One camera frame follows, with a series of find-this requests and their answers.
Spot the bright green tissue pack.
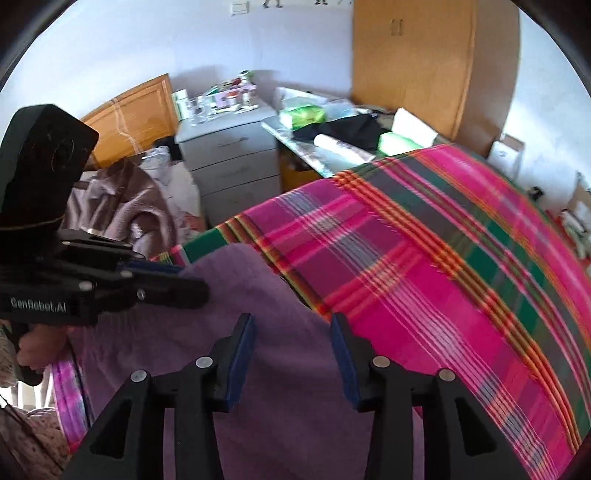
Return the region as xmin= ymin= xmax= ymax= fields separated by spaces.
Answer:
xmin=279 ymin=105 xmax=326 ymax=129

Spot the glass side table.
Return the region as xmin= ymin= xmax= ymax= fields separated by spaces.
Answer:
xmin=261 ymin=104 xmax=453 ymax=178

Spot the person's left hand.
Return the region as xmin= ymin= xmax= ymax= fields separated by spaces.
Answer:
xmin=18 ymin=325 xmax=70 ymax=370

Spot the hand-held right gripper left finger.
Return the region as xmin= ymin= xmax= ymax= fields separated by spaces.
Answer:
xmin=62 ymin=313 xmax=256 ymax=480

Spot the purple fleece top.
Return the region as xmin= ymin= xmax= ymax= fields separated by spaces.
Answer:
xmin=69 ymin=242 xmax=426 ymax=480

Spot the pink green plaid bed sheet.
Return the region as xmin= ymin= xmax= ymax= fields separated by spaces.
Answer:
xmin=53 ymin=143 xmax=585 ymax=480

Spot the grey drawer cabinet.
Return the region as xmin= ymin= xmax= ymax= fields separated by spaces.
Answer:
xmin=175 ymin=97 xmax=282 ymax=227

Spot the brown fleece blanket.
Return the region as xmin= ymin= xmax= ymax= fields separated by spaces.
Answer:
xmin=62 ymin=157 xmax=181 ymax=259

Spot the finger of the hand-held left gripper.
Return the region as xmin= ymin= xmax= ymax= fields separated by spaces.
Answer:
xmin=122 ymin=277 xmax=211 ymax=308
xmin=124 ymin=261 xmax=185 ymax=278

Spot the clear plastic bag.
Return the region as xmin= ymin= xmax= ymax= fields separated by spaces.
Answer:
xmin=323 ymin=99 xmax=358 ymax=121

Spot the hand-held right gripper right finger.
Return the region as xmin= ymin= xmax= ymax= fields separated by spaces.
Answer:
xmin=330 ymin=313 xmax=532 ymax=480

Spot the wooden headboard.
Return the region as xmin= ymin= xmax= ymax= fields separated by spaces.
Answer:
xmin=81 ymin=74 xmax=181 ymax=169

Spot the white box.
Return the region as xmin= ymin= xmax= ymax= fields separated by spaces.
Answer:
xmin=487 ymin=134 xmax=526 ymax=178

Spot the white printed packet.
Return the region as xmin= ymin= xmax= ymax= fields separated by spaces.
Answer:
xmin=313 ymin=134 xmax=375 ymax=162

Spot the black cloth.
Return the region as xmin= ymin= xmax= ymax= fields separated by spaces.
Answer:
xmin=293 ymin=113 xmax=382 ymax=151

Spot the wooden wardrobe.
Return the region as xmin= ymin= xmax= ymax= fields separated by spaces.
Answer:
xmin=352 ymin=0 xmax=522 ymax=155

